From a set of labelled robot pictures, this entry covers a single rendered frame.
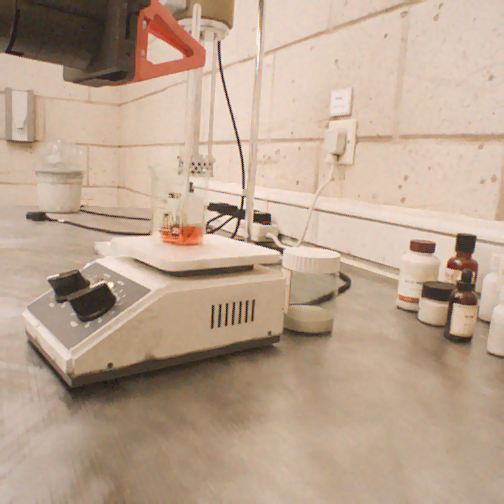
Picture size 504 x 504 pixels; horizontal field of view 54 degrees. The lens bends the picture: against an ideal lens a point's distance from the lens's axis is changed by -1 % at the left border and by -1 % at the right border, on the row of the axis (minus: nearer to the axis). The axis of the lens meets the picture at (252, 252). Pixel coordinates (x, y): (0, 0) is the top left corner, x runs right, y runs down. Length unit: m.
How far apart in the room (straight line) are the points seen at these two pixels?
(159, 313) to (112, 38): 0.19
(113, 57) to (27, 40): 0.05
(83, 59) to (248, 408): 0.27
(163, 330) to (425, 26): 0.68
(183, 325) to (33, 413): 0.12
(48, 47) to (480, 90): 0.60
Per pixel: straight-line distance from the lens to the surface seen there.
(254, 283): 0.43
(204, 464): 0.30
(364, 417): 0.36
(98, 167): 2.89
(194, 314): 0.40
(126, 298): 0.39
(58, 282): 0.45
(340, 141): 0.99
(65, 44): 0.37
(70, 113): 2.87
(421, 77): 0.88
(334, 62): 1.08
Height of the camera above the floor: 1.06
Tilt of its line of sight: 10 degrees down
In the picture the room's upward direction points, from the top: 4 degrees clockwise
